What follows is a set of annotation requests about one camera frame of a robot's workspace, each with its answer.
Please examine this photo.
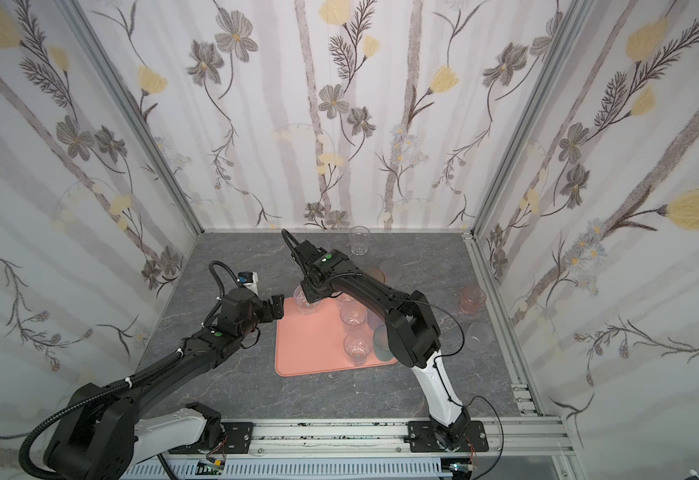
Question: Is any pink plastic tray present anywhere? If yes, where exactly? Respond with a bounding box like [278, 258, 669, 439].
[275, 297, 397, 377]

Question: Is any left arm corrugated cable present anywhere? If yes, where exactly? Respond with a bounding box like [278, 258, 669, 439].
[18, 359, 183, 480]

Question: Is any teal frosted glass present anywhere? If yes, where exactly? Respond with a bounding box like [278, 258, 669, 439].
[373, 325, 395, 362]

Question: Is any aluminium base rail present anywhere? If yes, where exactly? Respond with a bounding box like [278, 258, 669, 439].
[78, 416, 575, 463]

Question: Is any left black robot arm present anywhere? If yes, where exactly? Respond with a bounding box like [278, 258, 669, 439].
[44, 288, 285, 479]

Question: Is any pink faceted glass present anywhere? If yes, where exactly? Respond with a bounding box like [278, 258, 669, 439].
[459, 284, 487, 315]

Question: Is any clear tall faceted glass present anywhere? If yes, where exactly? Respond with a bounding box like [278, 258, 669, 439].
[349, 226, 371, 256]

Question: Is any clear round glass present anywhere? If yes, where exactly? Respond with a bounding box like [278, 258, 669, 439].
[336, 292, 357, 308]

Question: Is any clear faceted short glass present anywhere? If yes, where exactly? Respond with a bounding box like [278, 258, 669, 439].
[340, 301, 367, 333]

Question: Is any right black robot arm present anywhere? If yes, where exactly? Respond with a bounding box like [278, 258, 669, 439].
[282, 229, 471, 450]

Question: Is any blue frosted glass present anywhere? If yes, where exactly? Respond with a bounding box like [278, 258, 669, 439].
[367, 308, 385, 332]

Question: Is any yellow transparent glass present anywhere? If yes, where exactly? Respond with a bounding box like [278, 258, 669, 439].
[365, 267, 387, 284]

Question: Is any frosted dotted glass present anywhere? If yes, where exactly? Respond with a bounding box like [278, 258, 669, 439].
[465, 321, 495, 352]
[379, 259, 403, 288]

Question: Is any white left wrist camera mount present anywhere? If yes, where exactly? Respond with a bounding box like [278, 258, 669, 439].
[238, 271, 259, 294]

